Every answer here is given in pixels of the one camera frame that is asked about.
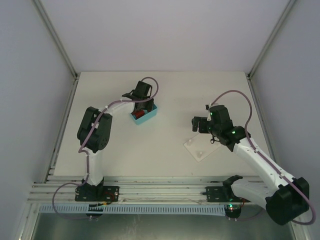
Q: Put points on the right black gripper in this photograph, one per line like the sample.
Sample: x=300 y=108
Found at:
x=200 y=124

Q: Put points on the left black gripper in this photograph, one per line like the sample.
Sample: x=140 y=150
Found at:
x=144 y=105

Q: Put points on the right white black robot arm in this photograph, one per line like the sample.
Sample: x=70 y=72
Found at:
x=284 y=197

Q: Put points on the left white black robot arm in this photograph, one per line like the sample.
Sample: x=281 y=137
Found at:
x=95 y=128

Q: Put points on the teal plastic bin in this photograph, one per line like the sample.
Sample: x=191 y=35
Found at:
x=147 y=116

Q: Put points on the white peg base plate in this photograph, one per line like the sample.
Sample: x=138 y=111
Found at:
x=201 y=146

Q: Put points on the aluminium rail frame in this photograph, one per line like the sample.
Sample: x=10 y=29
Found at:
x=138 y=190

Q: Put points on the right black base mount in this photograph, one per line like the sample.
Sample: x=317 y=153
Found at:
x=216 y=193

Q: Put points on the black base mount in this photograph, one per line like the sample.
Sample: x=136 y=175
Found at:
x=216 y=193
x=100 y=193

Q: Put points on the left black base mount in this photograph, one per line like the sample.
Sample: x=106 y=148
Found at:
x=100 y=193

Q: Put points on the light blue cable duct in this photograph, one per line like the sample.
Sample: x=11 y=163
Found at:
x=135 y=209

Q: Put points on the left aluminium corner post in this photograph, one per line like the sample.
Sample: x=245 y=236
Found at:
x=40 y=8

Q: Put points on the aluminium corner post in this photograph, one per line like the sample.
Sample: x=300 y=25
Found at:
x=273 y=34
x=40 y=8

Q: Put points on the right aluminium corner post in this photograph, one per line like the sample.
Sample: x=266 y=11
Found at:
x=273 y=34

